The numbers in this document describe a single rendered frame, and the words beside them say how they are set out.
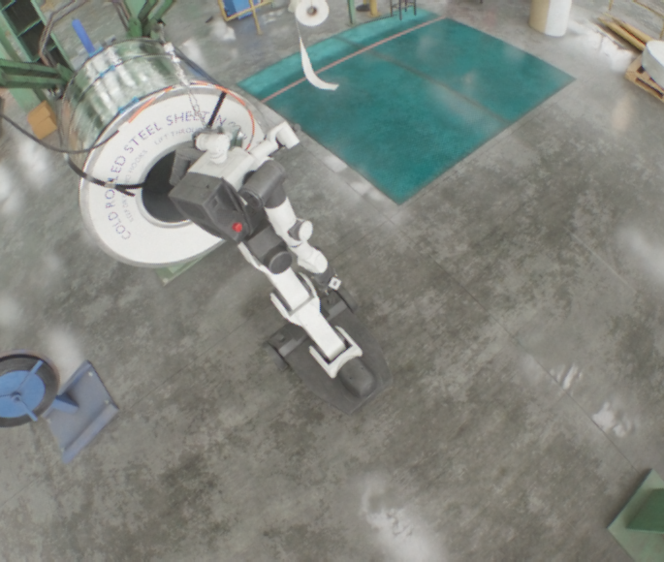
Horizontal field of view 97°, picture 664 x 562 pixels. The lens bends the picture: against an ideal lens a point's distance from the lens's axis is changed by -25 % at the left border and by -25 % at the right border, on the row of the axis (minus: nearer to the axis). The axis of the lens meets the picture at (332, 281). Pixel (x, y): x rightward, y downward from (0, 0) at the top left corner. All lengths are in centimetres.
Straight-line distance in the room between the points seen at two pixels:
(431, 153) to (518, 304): 140
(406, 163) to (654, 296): 213
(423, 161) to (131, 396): 274
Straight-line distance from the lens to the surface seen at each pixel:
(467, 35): 513
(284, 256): 156
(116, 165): 207
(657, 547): 277
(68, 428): 310
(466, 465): 222
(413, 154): 319
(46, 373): 256
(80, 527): 301
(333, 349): 197
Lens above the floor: 218
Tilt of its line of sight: 60 degrees down
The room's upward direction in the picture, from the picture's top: 16 degrees counter-clockwise
